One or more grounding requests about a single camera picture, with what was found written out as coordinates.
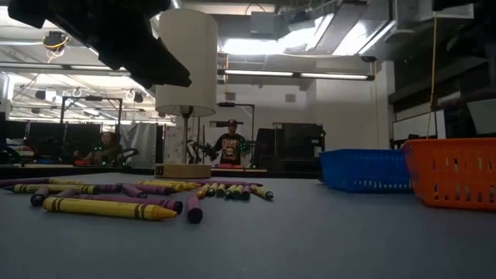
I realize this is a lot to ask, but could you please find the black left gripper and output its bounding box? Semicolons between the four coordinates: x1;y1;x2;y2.
57;0;193;90

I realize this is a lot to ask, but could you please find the white shade wooden base lamp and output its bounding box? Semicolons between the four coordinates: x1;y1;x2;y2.
153;8;219;180

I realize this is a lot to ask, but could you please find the grey curtain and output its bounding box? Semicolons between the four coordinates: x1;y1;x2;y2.
119;122;159;170

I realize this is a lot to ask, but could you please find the person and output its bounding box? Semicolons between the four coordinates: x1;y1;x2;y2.
73;130;125;167
211;118;249;167

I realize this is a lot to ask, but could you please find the black cabinet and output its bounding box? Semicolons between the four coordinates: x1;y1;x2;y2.
251;122;327;174

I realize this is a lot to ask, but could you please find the blue plastic basket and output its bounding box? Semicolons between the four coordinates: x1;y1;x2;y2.
319;148;414;195

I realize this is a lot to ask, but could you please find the whiteboard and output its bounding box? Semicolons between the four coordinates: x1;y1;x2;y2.
391;108;447;143

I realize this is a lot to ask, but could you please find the orange plastic basket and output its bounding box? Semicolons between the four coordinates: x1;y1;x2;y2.
401;137;496;212

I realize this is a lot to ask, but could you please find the grey panel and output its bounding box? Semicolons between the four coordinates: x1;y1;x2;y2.
466;98;496;136

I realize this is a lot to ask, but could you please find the black gantry frame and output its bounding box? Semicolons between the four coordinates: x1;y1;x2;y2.
59;95;124;164

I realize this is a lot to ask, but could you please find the black reel yellow cable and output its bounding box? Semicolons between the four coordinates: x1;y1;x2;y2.
41;29;71;63

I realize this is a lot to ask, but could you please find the black table frame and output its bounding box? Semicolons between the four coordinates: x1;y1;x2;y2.
0;164;323;181

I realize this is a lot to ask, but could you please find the rectangular silver air duct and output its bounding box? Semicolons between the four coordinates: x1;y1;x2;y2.
278;0;400;57

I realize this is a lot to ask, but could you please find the yellow cord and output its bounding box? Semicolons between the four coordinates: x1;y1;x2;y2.
425;15;439;140

